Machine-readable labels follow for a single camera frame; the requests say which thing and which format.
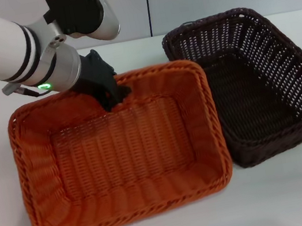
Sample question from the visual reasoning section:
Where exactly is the grey plug with black cable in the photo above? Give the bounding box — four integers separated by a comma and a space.
1, 77, 50, 104

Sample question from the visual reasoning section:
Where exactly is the orange woven basket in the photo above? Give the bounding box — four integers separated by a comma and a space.
1, 54, 241, 226

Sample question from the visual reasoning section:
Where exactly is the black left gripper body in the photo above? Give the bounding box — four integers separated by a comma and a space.
66, 45, 122, 104

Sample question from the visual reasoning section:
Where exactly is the dark brown woven basket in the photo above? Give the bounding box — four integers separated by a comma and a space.
158, 0, 302, 179

